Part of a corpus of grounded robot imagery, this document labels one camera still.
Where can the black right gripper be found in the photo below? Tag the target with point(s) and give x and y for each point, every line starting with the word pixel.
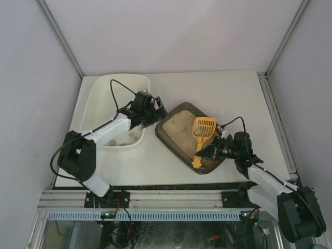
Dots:
pixel 212 151

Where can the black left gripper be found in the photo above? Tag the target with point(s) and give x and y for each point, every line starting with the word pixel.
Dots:
pixel 154 112

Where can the yellow litter scoop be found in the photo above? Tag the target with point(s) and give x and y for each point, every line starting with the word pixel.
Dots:
pixel 207 125

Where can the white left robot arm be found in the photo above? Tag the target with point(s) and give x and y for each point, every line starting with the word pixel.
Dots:
pixel 78 154

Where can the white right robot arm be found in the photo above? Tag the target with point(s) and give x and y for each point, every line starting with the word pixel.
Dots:
pixel 295 208

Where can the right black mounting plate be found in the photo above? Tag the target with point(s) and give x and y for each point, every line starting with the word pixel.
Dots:
pixel 231 199

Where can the black mounting plate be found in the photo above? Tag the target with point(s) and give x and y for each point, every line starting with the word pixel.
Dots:
pixel 231 199
pixel 111 200

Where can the white plastic bin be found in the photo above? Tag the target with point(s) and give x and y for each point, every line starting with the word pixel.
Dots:
pixel 101 107

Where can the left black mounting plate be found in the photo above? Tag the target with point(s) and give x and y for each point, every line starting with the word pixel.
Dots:
pixel 111 200

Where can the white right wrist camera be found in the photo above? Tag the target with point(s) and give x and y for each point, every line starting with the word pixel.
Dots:
pixel 223 132

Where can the right side aluminium rail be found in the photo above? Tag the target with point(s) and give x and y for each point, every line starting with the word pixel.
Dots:
pixel 278 126

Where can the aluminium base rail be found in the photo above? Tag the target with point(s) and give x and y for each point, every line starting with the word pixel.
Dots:
pixel 140 200

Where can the grey slotted cable duct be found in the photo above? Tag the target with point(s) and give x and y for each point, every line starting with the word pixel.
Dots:
pixel 143 216

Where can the left aluminium frame post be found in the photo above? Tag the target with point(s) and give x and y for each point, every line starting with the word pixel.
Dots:
pixel 46 12

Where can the aluminium frame post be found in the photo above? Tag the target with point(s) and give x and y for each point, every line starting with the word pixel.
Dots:
pixel 46 12
pixel 287 36

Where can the right aluminium frame post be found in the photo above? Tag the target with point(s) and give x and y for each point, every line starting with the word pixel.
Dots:
pixel 287 36

